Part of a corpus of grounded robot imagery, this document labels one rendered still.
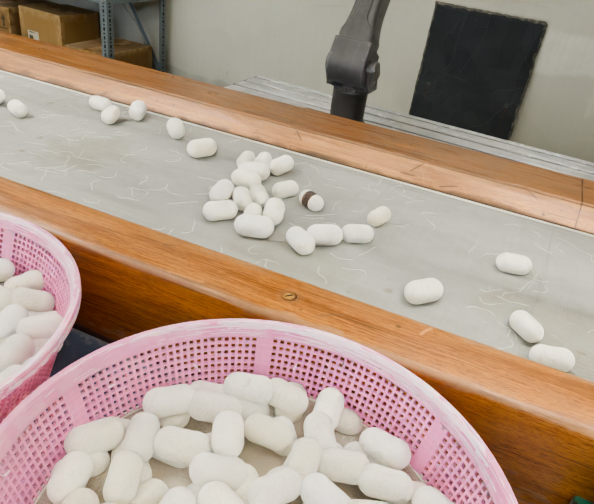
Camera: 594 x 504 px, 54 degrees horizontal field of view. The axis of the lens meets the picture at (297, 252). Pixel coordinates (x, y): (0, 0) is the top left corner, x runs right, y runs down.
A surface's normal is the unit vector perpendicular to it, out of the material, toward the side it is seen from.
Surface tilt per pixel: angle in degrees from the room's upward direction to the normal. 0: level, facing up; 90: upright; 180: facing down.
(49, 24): 90
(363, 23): 60
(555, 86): 90
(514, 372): 0
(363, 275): 0
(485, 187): 45
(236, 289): 0
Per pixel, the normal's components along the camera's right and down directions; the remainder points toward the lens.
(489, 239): 0.12, -0.85
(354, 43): -0.33, -0.07
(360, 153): -0.19, -0.30
